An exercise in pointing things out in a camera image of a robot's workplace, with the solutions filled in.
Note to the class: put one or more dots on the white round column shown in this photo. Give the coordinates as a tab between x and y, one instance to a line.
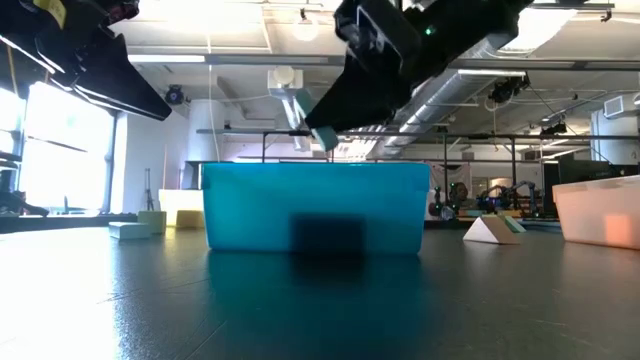
205	130

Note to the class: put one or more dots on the white ceiling box unit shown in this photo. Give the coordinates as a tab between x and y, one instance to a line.
282	80

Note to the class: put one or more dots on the globe ceiling lamp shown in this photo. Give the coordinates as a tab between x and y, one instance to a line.
306	29

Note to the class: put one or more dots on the dark background screen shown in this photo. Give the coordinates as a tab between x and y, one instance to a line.
580	171

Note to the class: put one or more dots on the person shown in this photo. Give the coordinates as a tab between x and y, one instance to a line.
461	192

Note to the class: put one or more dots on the dark machine silhouette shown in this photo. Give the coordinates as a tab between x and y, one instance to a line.
17	205

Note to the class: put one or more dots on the teal wedge block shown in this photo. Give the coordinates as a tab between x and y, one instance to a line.
517	225

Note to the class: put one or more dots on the cream wedge block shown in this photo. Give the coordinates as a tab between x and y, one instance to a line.
487	232

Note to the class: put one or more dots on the yellow block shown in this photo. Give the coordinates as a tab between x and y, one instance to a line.
190	220

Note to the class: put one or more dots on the orange block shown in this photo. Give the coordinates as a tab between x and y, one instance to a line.
619	229

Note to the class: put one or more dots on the silver ceiling duct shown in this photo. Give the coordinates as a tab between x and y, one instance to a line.
450	95

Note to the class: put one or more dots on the black background robot arm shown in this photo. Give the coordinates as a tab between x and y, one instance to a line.
510	197

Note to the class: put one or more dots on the blue plastic bin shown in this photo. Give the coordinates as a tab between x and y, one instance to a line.
250	210

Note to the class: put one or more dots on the yellow green cube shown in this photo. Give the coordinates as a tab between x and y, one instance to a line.
156	222

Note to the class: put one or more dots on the pink plastic bin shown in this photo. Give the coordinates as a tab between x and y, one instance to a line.
585	210

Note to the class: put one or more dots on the white ceiling pipes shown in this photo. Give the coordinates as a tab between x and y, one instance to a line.
360	147

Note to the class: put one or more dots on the black tripod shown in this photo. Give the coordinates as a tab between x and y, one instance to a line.
149	192

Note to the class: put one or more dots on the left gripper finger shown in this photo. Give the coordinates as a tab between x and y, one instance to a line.
120	80

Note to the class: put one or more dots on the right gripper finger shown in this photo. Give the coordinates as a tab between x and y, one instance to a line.
365	100

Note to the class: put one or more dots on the yellow plastic bin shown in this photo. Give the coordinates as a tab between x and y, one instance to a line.
180	200

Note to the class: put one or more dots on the pale teal block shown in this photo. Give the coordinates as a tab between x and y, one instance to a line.
127	231

